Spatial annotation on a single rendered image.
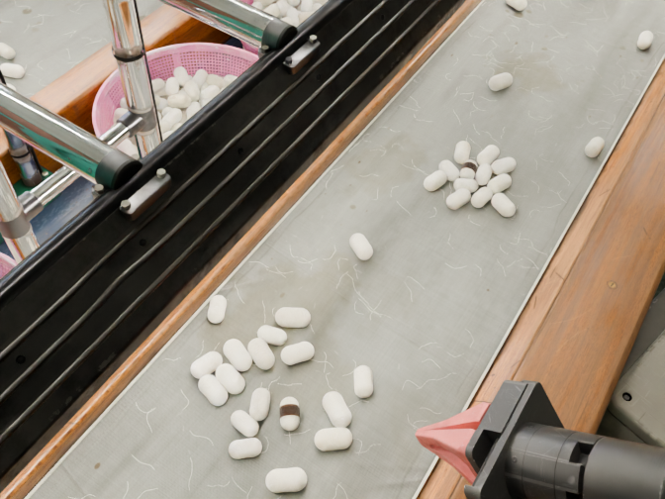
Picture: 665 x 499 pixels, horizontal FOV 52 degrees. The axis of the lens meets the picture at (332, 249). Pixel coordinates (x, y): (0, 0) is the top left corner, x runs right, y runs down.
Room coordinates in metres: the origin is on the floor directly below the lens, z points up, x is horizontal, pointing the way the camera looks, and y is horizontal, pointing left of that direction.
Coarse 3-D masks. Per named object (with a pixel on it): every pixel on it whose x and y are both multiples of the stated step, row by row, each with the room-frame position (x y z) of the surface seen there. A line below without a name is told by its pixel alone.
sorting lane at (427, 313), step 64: (576, 0) 1.06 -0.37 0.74; (640, 0) 1.08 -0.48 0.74; (448, 64) 0.85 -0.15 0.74; (512, 64) 0.87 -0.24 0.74; (576, 64) 0.88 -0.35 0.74; (640, 64) 0.90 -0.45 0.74; (384, 128) 0.70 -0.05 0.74; (448, 128) 0.71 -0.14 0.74; (512, 128) 0.73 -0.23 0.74; (576, 128) 0.74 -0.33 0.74; (320, 192) 0.57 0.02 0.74; (384, 192) 0.58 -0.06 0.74; (448, 192) 0.59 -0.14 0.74; (512, 192) 0.60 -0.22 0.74; (576, 192) 0.62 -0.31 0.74; (256, 256) 0.46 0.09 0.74; (320, 256) 0.47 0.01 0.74; (384, 256) 0.48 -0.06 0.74; (448, 256) 0.49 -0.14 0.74; (512, 256) 0.50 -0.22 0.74; (192, 320) 0.37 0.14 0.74; (256, 320) 0.37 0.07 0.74; (320, 320) 0.38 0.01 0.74; (384, 320) 0.39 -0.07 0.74; (448, 320) 0.40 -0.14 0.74; (512, 320) 0.41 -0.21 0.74; (192, 384) 0.29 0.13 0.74; (256, 384) 0.30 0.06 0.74; (320, 384) 0.31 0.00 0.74; (384, 384) 0.31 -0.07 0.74; (448, 384) 0.32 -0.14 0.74; (128, 448) 0.22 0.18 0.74; (192, 448) 0.23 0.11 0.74; (384, 448) 0.25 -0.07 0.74
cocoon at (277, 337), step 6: (258, 330) 0.35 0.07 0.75; (264, 330) 0.35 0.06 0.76; (270, 330) 0.35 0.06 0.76; (276, 330) 0.35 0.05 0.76; (282, 330) 0.36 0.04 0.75; (258, 336) 0.35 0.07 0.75; (264, 336) 0.35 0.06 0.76; (270, 336) 0.35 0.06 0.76; (276, 336) 0.35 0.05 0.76; (282, 336) 0.35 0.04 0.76; (270, 342) 0.34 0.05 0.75; (276, 342) 0.34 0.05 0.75; (282, 342) 0.34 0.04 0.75
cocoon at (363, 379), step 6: (360, 366) 0.32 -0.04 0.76; (366, 366) 0.32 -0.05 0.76; (354, 372) 0.32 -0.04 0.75; (360, 372) 0.31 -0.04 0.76; (366, 372) 0.32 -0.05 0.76; (354, 378) 0.31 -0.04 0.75; (360, 378) 0.31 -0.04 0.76; (366, 378) 0.31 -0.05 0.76; (372, 378) 0.31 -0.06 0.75; (354, 384) 0.30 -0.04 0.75; (360, 384) 0.30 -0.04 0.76; (366, 384) 0.30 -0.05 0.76; (372, 384) 0.31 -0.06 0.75; (354, 390) 0.30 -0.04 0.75; (360, 390) 0.30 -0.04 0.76; (366, 390) 0.30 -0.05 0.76; (372, 390) 0.30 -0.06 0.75; (360, 396) 0.29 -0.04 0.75; (366, 396) 0.29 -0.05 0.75
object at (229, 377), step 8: (224, 368) 0.30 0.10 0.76; (232, 368) 0.30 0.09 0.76; (216, 376) 0.30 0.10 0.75; (224, 376) 0.29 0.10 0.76; (232, 376) 0.29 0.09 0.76; (240, 376) 0.30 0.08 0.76; (224, 384) 0.29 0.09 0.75; (232, 384) 0.29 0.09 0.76; (240, 384) 0.29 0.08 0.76; (232, 392) 0.28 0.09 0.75
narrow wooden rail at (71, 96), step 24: (144, 24) 0.84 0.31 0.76; (168, 24) 0.84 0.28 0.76; (192, 24) 0.87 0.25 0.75; (72, 72) 0.72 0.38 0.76; (96, 72) 0.72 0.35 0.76; (48, 96) 0.66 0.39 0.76; (72, 96) 0.67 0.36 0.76; (72, 120) 0.65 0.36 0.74; (0, 144) 0.57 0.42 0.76; (48, 168) 0.60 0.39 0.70
